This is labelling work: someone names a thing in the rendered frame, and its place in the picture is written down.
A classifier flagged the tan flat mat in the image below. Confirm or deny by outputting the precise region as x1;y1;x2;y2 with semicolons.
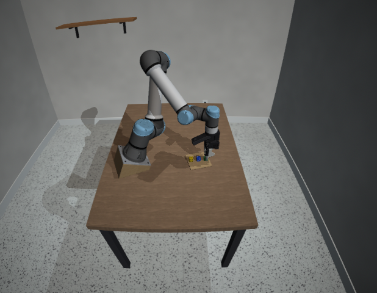
185;152;212;170

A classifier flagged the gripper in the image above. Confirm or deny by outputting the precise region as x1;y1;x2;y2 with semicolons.
204;129;220;161

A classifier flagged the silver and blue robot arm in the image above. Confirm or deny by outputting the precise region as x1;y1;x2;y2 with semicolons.
123;50;220;162

